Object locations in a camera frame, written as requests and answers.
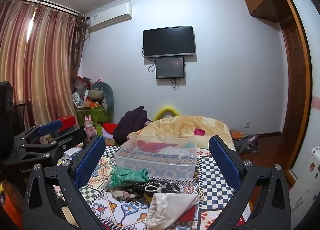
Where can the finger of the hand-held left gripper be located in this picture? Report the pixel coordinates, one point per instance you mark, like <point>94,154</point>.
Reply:
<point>72,137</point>
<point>50,127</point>

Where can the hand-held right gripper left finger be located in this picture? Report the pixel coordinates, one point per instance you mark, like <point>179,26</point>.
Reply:
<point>87,162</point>

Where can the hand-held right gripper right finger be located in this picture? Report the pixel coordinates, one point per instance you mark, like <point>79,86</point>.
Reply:
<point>222,160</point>

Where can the red box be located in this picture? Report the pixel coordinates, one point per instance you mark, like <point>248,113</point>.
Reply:
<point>68,121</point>

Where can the pink bunny figure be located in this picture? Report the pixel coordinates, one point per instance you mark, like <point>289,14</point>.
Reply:
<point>89,126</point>

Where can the purple bag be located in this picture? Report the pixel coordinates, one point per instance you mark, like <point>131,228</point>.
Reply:
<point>246,143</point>

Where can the green storage bag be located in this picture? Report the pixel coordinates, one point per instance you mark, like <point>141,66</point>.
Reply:
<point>97,116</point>

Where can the pink cloth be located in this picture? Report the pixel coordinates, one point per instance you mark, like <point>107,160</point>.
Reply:
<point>199,132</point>

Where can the patterned checkered blanket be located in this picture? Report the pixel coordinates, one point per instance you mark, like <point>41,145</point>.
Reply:
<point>210,195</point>

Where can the red garment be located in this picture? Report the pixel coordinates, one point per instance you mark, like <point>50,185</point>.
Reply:
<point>110,127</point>

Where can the green knitted cloth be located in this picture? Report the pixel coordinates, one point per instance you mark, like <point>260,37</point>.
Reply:
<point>125,176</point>

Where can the orange object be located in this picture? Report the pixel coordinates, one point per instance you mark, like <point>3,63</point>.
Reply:
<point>11,205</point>

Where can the pile of toys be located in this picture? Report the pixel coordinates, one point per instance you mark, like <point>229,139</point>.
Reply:
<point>81,92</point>

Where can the white lace cloth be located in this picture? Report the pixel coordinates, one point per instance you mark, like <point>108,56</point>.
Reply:
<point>172,150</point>

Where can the grey green plush toy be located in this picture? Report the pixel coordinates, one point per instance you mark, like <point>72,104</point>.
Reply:
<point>106,97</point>

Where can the dark purple garment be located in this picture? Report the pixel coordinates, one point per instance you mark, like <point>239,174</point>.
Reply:
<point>130,125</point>

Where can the pink striped curtain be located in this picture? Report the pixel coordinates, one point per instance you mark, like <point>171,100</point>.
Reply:
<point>42,69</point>

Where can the yellow fleece blanket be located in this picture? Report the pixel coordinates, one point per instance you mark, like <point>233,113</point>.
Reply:
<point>175,126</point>

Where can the red folded cloth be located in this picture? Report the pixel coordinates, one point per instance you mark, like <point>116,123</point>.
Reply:
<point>148,146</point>

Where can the black patterned cloth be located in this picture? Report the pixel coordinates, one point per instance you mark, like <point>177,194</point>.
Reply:
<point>165,187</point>

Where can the clear plastic storage box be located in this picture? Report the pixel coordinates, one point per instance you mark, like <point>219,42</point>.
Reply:
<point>155,167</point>

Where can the white door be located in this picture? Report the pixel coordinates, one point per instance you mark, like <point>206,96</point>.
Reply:
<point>312,120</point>

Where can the small black monitor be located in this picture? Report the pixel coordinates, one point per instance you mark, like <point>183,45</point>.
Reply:
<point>170,67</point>

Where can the wooden wardrobe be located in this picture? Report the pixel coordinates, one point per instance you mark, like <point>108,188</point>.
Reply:
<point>297,74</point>

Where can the white air conditioner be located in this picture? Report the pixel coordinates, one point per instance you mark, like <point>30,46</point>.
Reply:
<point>110,17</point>

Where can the white wall socket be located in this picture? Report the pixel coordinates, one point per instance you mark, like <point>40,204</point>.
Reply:
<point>246,125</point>

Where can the white curtain rail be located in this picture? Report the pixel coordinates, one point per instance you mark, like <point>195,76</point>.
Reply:
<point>42,1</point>

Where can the black wall television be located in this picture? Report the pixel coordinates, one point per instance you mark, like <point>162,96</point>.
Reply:
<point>168,41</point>

